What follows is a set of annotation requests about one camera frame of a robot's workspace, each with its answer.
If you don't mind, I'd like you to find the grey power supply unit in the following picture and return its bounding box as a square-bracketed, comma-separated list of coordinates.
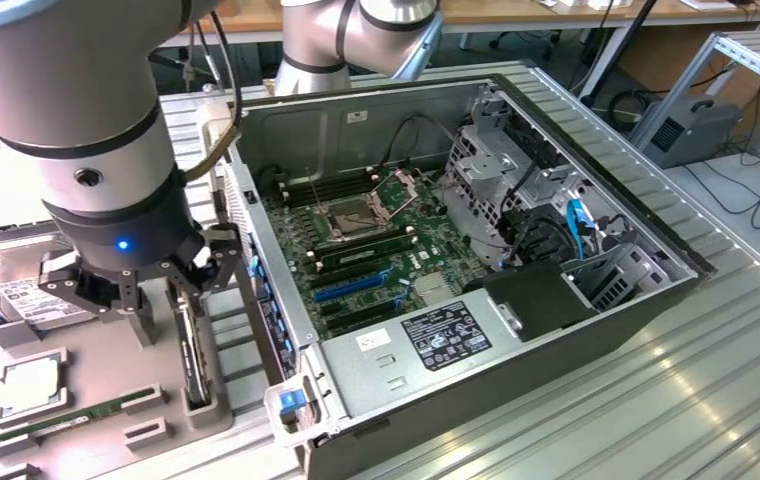
[316, 287, 528, 421]

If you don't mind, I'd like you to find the black plastic shroud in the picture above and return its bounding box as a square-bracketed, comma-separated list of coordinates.
[483, 262, 602, 344]

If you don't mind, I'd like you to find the black office chair base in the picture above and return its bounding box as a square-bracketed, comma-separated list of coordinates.
[486, 28, 563, 50]

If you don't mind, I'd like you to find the aluminium profile frame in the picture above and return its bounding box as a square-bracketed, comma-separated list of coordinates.
[639, 27, 760, 151]

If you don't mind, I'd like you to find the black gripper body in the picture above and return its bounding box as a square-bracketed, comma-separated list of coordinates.
[51, 179, 210, 281]

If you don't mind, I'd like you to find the expansion card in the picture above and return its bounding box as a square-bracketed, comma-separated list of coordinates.
[165, 284, 216, 407]

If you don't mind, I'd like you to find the metal CPU socket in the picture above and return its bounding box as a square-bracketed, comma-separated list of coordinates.
[316, 199, 395, 246]

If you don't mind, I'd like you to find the blue disk wire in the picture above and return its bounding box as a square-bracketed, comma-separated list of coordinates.
[563, 197, 595, 261]

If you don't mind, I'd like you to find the thin metal locking lever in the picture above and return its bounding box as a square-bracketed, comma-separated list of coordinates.
[310, 174, 328, 216]

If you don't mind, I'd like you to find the open black PC case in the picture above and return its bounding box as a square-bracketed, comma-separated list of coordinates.
[196, 72, 719, 480]

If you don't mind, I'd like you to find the black stand pole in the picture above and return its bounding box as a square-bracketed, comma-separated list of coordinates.
[579, 0, 661, 104]

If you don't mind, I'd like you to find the looped black wire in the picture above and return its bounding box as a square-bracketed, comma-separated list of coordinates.
[379, 113, 455, 169]

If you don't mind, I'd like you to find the silver CPU chip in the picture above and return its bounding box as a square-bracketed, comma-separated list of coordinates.
[0, 357, 65, 419]

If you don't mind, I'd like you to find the green RAM stick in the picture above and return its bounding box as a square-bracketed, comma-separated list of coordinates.
[316, 234, 416, 267]
[0, 387, 159, 446]

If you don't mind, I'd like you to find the black camera cable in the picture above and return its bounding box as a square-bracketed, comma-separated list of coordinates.
[179, 7, 248, 182]

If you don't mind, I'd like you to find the blue case release latch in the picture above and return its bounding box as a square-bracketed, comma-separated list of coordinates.
[278, 390, 307, 415]

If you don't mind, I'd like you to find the wooden desk white frame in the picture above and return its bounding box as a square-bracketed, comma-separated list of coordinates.
[152, 14, 288, 51]

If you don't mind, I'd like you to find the blue expansion slot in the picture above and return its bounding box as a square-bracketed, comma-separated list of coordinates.
[312, 279, 387, 303]

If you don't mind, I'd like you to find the green motherboard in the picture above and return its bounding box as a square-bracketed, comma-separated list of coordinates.
[256, 164, 508, 341]

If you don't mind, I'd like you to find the long black expansion slot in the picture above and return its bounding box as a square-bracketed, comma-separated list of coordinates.
[326, 310, 400, 337]
[323, 299, 396, 324]
[308, 268, 382, 290]

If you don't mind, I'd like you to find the black power wire bundle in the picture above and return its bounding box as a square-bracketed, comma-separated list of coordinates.
[496, 207, 579, 269]

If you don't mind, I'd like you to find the metal socket cover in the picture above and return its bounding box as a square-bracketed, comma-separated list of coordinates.
[366, 167, 422, 221]

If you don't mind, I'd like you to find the silver chipset heatsink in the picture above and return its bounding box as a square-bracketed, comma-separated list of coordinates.
[412, 276, 463, 307]

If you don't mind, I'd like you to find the grey equipment box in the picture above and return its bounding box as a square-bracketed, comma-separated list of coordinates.
[633, 97, 746, 169]

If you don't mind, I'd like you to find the wooden desk with panel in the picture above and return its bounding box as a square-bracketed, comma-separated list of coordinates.
[439, 0, 760, 99]

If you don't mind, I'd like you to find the grey plastic parts rack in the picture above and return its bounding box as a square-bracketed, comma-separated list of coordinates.
[0, 279, 239, 480]

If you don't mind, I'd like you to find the slotted metal disk bay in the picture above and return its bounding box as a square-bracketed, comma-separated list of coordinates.
[563, 244, 699, 314]

